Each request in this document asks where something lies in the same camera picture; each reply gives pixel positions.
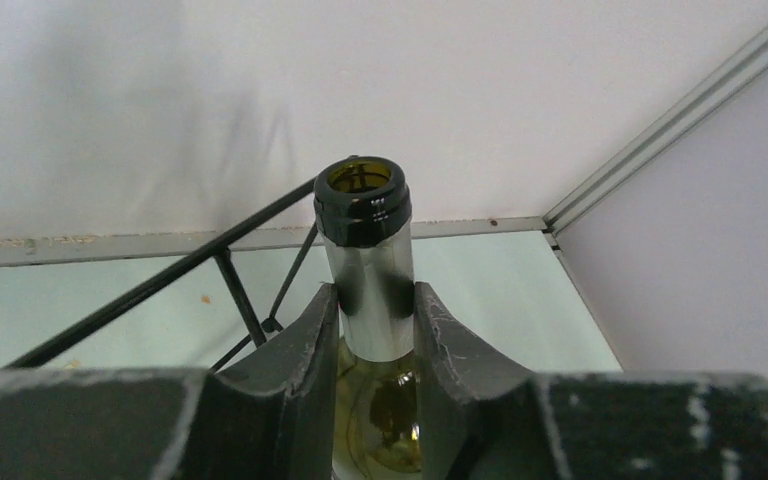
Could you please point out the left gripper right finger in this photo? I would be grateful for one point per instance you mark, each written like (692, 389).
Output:
(484, 416)

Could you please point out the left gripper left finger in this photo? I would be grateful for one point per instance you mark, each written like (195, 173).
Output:
(268, 416)

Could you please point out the dark green wine bottle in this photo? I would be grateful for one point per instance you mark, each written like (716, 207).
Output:
(363, 214)

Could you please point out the black wire wine rack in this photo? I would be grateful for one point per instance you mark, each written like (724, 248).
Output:
(205, 307)

